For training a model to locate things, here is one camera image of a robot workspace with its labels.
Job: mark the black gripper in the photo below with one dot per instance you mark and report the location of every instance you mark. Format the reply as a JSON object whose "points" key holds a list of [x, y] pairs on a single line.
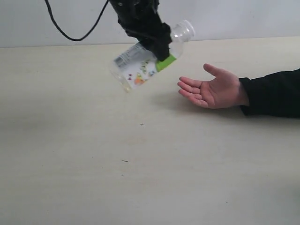
{"points": [[140, 19]]}

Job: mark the white fruit label bottle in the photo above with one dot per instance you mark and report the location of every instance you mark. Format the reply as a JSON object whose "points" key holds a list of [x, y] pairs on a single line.
{"points": [[137, 65]]}

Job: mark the person's open hand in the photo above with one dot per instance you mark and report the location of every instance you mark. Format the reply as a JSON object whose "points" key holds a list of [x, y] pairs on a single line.
{"points": [[224, 91]]}

